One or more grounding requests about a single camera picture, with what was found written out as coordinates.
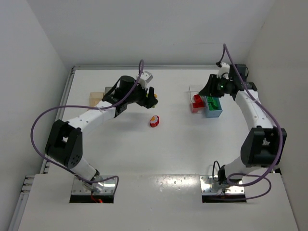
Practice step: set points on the orange translucent container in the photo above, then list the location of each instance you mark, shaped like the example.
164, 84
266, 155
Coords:
95, 98

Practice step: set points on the green curved lego brick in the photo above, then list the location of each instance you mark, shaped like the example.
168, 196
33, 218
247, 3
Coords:
213, 103

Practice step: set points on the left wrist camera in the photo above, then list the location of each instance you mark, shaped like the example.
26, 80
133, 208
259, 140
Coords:
145, 78

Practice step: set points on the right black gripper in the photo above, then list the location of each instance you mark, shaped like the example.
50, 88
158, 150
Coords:
212, 84

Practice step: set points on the grey translucent container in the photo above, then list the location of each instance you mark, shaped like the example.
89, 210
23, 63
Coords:
107, 89

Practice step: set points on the blue plastic container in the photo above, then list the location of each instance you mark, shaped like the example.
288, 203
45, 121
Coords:
212, 114

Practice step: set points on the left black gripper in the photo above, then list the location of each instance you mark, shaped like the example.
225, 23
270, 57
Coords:
148, 97

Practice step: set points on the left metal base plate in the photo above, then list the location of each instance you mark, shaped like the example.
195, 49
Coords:
105, 187

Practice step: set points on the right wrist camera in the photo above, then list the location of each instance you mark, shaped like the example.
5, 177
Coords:
223, 69

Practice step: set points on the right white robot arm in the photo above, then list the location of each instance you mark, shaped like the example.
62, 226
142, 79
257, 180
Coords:
263, 146

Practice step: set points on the red flower lego brick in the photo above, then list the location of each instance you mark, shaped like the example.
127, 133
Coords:
154, 121

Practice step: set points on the metal base plate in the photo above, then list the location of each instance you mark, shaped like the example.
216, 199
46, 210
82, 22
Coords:
210, 187
105, 187

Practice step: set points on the red rounded lego brick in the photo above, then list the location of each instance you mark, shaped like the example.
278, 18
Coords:
197, 98

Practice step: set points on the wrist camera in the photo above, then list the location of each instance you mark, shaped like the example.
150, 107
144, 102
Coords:
145, 78
223, 69

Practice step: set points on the clear plastic container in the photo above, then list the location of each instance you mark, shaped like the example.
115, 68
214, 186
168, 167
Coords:
193, 90

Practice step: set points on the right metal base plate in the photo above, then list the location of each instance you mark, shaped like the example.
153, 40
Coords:
210, 187

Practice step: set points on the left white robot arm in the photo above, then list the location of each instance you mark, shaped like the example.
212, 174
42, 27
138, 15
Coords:
65, 142

